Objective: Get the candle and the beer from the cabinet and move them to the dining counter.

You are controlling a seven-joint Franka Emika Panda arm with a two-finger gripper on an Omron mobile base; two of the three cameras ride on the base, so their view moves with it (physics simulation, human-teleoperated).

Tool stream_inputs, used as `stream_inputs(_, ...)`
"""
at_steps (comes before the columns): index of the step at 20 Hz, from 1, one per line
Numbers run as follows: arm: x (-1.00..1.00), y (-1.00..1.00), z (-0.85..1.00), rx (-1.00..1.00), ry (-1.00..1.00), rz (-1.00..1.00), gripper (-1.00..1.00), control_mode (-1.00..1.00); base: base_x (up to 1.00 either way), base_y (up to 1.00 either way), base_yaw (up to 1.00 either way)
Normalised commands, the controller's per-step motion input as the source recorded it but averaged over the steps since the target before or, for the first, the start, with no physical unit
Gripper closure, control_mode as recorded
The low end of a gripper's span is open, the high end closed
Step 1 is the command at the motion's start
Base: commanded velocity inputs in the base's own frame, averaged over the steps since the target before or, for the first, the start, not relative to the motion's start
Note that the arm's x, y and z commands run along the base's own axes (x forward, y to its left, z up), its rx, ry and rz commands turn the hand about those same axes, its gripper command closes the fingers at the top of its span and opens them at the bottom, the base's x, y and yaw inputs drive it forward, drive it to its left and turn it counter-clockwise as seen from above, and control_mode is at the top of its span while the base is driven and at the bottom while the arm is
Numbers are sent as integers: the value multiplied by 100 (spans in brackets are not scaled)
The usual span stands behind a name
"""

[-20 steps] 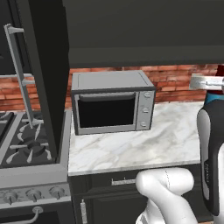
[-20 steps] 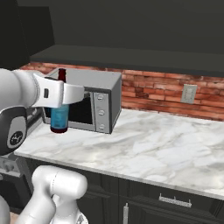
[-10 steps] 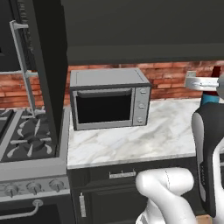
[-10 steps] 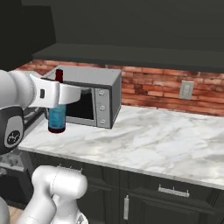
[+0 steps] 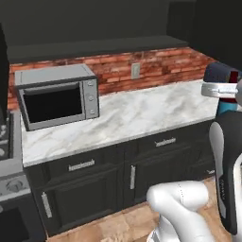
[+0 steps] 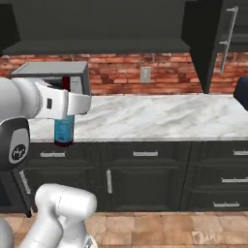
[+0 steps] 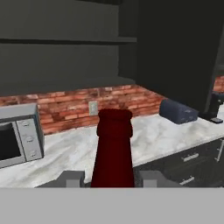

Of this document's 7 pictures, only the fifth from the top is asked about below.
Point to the dark wide cabinet door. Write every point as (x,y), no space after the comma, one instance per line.
(85,198)

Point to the dark wide drawer front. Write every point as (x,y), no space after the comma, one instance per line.
(104,160)

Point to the teal cylinder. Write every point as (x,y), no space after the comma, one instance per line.
(225,106)

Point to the grey stove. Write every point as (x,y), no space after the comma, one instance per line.
(12,186)

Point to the dark narrow cabinet door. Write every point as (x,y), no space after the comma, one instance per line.
(164,170)

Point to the dark narrow drawer front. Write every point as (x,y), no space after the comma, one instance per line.
(186,138)

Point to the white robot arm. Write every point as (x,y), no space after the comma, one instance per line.
(178,201)

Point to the dark upper cabinet run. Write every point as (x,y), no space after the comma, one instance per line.
(94,25)

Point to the grey microwave oven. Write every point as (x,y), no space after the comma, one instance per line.
(53,104)

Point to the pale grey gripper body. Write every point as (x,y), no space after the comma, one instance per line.
(211,90)

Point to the grey wall outlet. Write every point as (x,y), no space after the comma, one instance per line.
(135,71)

